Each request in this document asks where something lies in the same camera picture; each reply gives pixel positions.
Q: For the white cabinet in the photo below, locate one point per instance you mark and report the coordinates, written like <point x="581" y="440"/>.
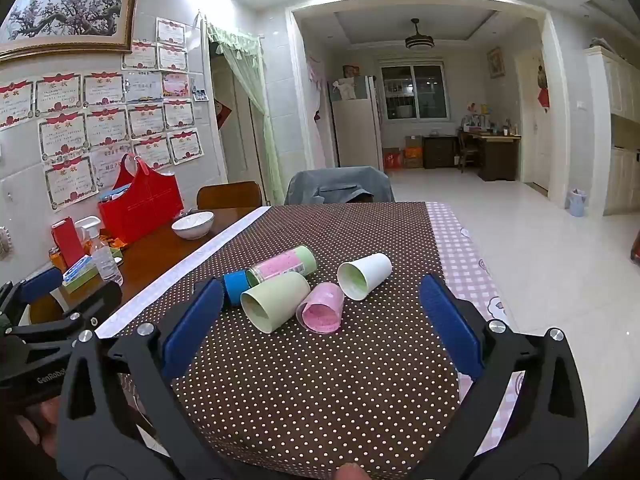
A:
<point x="615" y="107"/>

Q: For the brown wooden chair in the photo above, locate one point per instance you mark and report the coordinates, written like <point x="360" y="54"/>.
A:
<point x="244" y="194"/>

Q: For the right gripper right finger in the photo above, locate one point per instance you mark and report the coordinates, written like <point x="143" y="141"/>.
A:
<point x="546" y="436"/>

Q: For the light green paper cup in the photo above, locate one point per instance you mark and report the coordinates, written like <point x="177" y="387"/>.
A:
<point x="272" y="303"/>

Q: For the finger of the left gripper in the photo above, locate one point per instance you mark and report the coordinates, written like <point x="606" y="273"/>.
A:
<point x="34" y="357"/>
<point x="37" y="284"/>

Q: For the pink green lidded jar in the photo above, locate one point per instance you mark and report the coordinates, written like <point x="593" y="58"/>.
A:
<point x="299" y="259"/>

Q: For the pink checkered tablecloth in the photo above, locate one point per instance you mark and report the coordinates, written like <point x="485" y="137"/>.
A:
<point x="468" y="277"/>

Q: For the window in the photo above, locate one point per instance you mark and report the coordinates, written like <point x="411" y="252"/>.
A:
<point x="415" y="91"/>

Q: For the ceiling lamp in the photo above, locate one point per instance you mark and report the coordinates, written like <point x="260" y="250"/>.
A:
<point x="419" y="40"/>

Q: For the brown polka dot tablecloth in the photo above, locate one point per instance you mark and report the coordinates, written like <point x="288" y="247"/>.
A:
<point x="377" y="393"/>

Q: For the blue trash bin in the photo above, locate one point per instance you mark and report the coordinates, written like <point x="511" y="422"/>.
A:
<point x="577" y="203"/>

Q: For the white refrigerator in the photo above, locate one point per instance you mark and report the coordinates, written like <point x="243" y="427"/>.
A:
<point x="356" y="118"/>

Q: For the blue black spray can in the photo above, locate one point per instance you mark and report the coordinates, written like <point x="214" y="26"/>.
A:
<point x="235" y="283"/>

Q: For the pink plastic cup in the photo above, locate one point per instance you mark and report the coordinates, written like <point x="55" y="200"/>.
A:
<point x="321" y="310"/>

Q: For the clear spray bottle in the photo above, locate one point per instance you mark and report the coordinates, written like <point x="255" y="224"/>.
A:
<point x="100" y="252"/>

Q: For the red box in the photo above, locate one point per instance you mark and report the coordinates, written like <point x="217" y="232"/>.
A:
<point x="65" y="236"/>

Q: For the white paper cup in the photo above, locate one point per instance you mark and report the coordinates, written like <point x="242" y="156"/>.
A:
<point x="359" y="277"/>

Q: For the green flat box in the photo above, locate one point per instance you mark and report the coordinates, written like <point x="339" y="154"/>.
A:
<point x="79" y="274"/>

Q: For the green door curtain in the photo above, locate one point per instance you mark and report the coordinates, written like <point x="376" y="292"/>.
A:
<point x="244" y="123"/>

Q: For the dark wooden desk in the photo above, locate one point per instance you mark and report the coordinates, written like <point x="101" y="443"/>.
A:
<point x="494" y="155"/>

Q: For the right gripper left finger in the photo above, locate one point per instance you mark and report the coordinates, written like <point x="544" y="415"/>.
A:
<point x="119" y="417"/>

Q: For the white ceramic bowl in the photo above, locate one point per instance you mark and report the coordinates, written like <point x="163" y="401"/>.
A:
<point x="194" y="226"/>

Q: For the grey covered chair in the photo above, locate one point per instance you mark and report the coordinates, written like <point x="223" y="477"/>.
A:
<point x="360" y="184"/>

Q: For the framed blossom painting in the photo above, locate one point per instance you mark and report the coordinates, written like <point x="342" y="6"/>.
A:
<point x="42" y="27"/>

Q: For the person's hand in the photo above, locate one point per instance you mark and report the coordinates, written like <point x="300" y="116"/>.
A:
<point x="40" y="424"/>

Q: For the red felt bag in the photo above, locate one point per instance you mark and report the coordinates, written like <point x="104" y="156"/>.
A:
<point x="150" y="200"/>

